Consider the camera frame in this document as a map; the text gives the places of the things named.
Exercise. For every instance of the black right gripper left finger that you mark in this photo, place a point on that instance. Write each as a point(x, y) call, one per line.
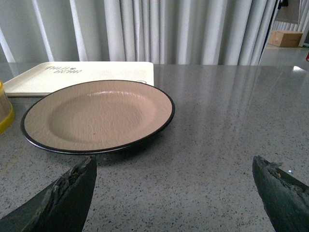
point(61, 207)

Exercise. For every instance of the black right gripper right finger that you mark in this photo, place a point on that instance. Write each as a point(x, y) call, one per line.
point(285, 199)

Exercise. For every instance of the beige plate with black rim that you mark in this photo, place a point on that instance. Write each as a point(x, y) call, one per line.
point(97, 117)

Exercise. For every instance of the cream rectangular tray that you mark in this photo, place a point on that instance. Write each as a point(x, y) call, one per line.
point(48, 77)

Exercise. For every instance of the bamboo steamer with yellow rims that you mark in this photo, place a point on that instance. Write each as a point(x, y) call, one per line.
point(6, 110)

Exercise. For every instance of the cardboard box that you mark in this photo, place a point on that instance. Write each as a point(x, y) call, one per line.
point(285, 38)

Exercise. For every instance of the grey pleated curtain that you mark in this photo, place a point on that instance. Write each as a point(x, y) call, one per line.
point(211, 32)

